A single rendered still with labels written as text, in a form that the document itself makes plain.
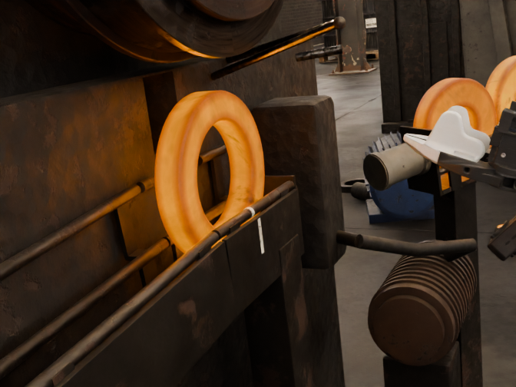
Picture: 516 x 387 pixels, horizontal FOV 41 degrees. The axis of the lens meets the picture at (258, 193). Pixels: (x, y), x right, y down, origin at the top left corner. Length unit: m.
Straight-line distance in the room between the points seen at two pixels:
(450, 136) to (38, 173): 0.43
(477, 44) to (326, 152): 2.55
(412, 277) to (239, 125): 0.37
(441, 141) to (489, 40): 2.66
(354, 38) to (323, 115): 8.69
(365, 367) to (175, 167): 1.27
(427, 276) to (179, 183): 0.47
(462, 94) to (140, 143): 0.59
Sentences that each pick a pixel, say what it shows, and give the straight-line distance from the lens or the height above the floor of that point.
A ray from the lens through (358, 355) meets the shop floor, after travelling 1.92.
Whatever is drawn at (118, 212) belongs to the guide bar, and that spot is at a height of 0.75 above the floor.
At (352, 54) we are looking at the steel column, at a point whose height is 0.26.
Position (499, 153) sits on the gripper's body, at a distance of 0.76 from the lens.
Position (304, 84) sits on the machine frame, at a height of 0.80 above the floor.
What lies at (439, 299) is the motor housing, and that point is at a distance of 0.98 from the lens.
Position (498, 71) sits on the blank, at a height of 0.78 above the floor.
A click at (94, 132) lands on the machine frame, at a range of 0.68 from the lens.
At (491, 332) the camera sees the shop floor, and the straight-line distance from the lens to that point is 2.03.
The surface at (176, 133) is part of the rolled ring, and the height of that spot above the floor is 0.81.
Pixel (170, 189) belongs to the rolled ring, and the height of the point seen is 0.76.
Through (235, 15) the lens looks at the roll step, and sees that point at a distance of 0.70.
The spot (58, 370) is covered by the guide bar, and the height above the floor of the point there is 0.69.
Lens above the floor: 0.92
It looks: 15 degrees down
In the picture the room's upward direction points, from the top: 7 degrees counter-clockwise
